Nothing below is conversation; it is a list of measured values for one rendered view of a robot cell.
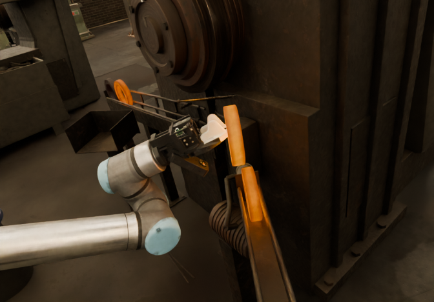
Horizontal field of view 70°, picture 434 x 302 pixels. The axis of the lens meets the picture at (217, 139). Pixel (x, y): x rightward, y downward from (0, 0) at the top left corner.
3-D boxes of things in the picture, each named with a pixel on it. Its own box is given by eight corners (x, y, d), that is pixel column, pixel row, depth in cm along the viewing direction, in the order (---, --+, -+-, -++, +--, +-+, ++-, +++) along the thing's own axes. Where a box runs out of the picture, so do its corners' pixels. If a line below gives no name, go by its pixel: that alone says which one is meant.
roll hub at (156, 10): (155, 66, 121) (133, -12, 107) (195, 78, 101) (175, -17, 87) (142, 71, 118) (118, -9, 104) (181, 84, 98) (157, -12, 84)
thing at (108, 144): (132, 210, 199) (90, 110, 163) (168, 213, 191) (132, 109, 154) (114, 234, 183) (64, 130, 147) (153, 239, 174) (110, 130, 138)
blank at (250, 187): (259, 215, 96) (248, 217, 96) (250, 165, 97) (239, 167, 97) (265, 225, 80) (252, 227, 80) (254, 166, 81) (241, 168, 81)
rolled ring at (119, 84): (131, 112, 195) (135, 110, 197) (124, 86, 184) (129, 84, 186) (117, 101, 207) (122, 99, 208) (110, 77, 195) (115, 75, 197)
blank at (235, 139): (234, 97, 83) (221, 99, 83) (239, 114, 68) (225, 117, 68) (241, 149, 89) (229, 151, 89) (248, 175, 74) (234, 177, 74)
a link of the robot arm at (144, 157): (150, 183, 79) (155, 162, 87) (167, 176, 78) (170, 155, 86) (131, 157, 75) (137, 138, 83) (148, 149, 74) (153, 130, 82)
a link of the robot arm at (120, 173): (119, 180, 90) (97, 156, 84) (155, 163, 88) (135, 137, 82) (113, 203, 82) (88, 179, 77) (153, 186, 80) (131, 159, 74)
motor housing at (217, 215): (247, 279, 144) (230, 191, 117) (283, 312, 128) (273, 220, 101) (225, 297, 138) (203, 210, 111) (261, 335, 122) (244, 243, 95)
